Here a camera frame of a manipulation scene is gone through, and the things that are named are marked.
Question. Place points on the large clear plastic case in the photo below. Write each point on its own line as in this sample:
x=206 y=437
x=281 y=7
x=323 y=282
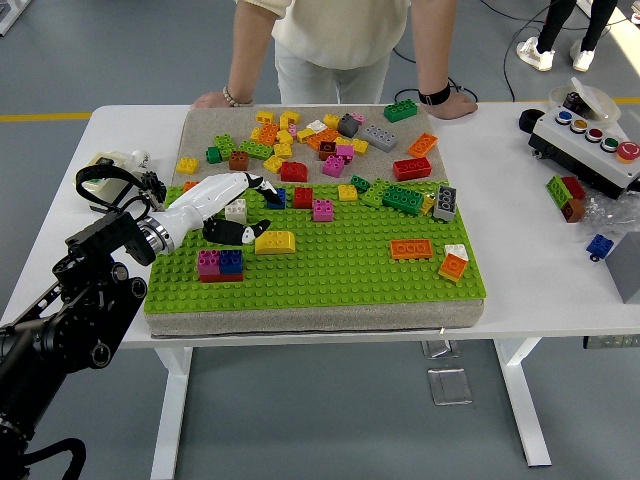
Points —
x=450 y=387

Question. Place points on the yellow curved brick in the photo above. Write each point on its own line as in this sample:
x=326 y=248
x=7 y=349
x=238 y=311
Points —
x=275 y=242

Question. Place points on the blue brick with keyring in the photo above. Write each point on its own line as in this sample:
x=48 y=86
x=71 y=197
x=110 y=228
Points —
x=599 y=245

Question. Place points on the clear plastic bag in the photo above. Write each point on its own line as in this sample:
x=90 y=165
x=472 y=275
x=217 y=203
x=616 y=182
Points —
x=607 y=215

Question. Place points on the orange and yellow brick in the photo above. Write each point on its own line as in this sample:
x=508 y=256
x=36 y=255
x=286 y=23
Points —
x=453 y=267

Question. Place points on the blue sloped brick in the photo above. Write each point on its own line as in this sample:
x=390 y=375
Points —
x=231 y=261

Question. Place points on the pink two-by-two brick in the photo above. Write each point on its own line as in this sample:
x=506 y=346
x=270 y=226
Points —
x=345 y=152
x=209 y=261
x=323 y=210

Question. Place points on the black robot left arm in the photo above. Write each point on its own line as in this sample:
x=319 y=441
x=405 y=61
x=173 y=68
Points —
x=75 y=310

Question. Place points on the person's left hand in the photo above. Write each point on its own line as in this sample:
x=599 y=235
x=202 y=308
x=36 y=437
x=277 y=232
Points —
x=455 y=107

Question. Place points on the blue two-by-two brick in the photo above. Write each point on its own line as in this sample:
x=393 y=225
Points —
x=281 y=200

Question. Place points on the small yellow brick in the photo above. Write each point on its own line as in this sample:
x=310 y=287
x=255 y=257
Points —
x=428 y=205

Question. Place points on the white table leg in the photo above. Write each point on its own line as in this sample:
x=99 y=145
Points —
x=170 y=415
x=522 y=400

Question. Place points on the green studded baseplate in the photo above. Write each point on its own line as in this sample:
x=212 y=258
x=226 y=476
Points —
x=350 y=285

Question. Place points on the small dark green brick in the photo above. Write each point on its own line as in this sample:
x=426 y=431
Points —
x=214 y=155
x=360 y=183

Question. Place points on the person's right forearm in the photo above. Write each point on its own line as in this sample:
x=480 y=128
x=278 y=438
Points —
x=250 y=55

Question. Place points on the person's left forearm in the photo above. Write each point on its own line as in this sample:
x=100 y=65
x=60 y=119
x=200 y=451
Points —
x=435 y=50

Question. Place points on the clear plastic container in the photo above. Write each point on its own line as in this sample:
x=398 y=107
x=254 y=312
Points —
x=602 y=107

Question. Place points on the dark grey sloped brick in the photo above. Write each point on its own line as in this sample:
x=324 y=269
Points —
x=348 y=126

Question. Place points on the black wristband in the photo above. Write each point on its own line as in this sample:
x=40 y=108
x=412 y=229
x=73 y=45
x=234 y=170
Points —
x=434 y=96

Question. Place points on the beige switch box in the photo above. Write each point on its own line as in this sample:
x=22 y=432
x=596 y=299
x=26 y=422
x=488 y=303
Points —
x=107 y=187

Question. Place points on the grey two-by-four brick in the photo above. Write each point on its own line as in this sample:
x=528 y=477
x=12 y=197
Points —
x=379 y=138
x=445 y=202

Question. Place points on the dark green two-by-four brick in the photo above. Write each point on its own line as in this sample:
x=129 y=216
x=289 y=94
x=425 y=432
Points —
x=401 y=110
x=403 y=199

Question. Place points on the table height control panel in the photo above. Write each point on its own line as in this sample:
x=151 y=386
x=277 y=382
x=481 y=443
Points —
x=610 y=342

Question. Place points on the red two-by-two brick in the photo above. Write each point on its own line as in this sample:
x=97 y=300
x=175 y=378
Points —
x=303 y=197

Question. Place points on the white two-by-two brick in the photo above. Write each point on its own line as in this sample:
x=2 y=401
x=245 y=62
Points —
x=236 y=212

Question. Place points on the red curved brick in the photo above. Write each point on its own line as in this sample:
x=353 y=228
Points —
x=294 y=172

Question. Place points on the lime green two-by-four brick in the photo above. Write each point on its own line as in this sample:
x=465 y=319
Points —
x=255 y=149

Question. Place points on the large orange brick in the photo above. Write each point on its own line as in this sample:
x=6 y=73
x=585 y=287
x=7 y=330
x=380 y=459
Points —
x=325 y=136

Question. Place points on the white desk frame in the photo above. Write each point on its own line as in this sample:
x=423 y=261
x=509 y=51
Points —
x=6 y=25

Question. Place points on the person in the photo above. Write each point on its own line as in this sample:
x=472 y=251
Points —
x=340 y=40

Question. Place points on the white push-button control box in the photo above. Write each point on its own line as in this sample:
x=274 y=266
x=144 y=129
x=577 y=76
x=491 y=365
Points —
x=580 y=150

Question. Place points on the orange two-by-four brick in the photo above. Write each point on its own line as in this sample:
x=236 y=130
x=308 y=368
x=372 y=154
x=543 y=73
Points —
x=411 y=248
x=423 y=145
x=189 y=186

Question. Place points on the yellow L-shaped brick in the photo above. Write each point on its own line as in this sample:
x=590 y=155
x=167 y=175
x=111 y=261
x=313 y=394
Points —
x=289 y=117

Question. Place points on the magenta two-by-two brick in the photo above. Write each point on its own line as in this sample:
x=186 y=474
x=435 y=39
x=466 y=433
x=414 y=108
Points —
x=334 y=166

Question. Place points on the yellow two-by-two brick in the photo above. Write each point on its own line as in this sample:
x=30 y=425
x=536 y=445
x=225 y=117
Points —
x=187 y=165
x=348 y=192

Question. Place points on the person's right hand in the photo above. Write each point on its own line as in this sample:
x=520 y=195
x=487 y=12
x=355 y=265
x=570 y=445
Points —
x=207 y=101

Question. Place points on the small pink brick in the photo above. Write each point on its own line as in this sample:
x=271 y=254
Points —
x=293 y=129
x=358 y=118

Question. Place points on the red two-by-four brick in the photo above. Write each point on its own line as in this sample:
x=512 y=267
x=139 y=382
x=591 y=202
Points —
x=412 y=169
x=220 y=277

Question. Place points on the black gear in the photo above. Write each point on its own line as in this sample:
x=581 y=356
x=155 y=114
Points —
x=155 y=182

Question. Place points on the grey box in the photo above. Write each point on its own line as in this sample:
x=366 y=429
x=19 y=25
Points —
x=627 y=270

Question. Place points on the small clear plastic case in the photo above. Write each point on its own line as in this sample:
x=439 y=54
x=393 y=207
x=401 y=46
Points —
x=437 y=349

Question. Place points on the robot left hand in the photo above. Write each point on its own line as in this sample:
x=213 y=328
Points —
x=210 y=200

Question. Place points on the brown two-by-two brick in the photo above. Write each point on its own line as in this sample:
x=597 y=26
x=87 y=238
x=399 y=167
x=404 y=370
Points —
x=238 y=161

